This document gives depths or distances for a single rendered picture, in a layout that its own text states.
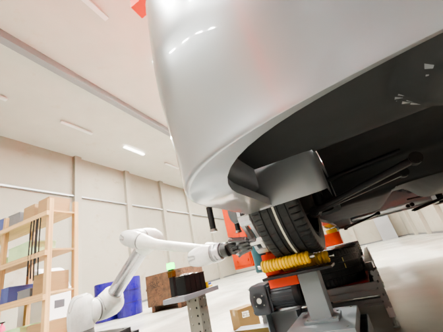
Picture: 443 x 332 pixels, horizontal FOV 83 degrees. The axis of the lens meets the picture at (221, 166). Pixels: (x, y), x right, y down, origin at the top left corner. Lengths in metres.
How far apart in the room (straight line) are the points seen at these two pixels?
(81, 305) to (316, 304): 1.45
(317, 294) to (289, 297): 0.38
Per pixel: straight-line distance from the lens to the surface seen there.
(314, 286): 1.43
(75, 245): 4.33
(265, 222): 1.22
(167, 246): 1.62
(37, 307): 5.66
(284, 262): 1.35
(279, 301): 1.81
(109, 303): 2.15
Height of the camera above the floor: 0.54
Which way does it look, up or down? 22 degrees up
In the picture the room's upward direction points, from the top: 13 degrees counter-clockwise
